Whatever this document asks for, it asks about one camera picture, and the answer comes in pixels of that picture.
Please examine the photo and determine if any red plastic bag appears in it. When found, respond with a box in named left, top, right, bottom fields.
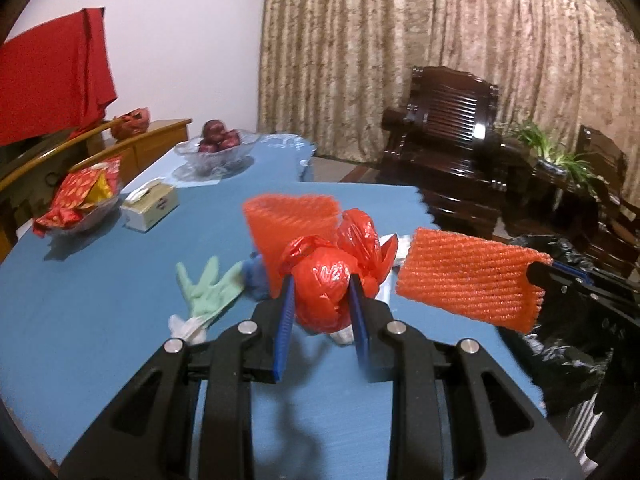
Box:
left=280, top=207, right=398, bottom=336

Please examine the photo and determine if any beige patterned curtain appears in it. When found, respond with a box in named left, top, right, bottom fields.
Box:
left=256, top=0, right=640, bottom=211

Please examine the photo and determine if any bin with black bag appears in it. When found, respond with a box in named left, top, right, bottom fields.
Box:
left=500, top=232, right=618, bottom=461

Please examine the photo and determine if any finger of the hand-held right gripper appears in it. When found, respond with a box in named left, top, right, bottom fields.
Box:
left=550, top=261, right=597, bottom=286
left=527, top=262, right=598, bottom=313

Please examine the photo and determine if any orange foam fruit net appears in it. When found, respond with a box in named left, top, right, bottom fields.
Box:
left=242, top=192, right=343, bottom=301
left=395, top=227, right=553, bottom=333

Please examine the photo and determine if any white tissue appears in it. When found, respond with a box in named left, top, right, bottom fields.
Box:
left=167, top=312, right=208, bottom=346

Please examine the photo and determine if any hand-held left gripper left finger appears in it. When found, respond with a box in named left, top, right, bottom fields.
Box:
left=59, top=275, right=296, bottom=480

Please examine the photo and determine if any glass snack bowl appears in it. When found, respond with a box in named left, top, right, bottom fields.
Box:
left=47, top=194, right=124, bottom=237

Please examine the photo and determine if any wooden sideboard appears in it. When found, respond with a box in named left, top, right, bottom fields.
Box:
left=0, top=118, right=194, bottom=261

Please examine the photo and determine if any green potted plant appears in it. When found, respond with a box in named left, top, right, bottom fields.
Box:
left=510, top=120, right=603, bottom=192

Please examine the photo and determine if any dark blue tablecloth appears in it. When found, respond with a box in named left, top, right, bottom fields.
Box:
left=0, top=180, right=548, bottom=480

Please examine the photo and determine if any green rubber glove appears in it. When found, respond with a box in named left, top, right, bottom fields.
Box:
left=175, top=256, right=248, bottom=321

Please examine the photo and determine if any dark wooden side table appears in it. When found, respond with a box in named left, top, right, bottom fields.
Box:
left=500, top=155, right=603, bottom=253

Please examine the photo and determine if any blue plastic bag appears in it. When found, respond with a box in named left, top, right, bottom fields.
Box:
left=244, top=254, right=273, bottom=302

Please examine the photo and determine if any dark wooden armchair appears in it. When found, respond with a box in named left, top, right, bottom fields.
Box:
left=380, top=65, right=541, bottom=242
left=575, top=125, right=640, bottom=281

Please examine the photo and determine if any glass fruit bowl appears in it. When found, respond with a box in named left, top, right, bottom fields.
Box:
left=172, top=132, right=261, bottom=182

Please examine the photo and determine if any red cloth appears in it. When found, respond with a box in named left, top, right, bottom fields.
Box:
left=0, top=7, right=119, bottom=147

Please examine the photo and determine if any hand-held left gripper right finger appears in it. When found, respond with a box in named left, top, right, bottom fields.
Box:
left=347, top=272, right=586, bottom=480

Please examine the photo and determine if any white tissue box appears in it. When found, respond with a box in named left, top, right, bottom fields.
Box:
left=120, top=180, right=180, bottom=233

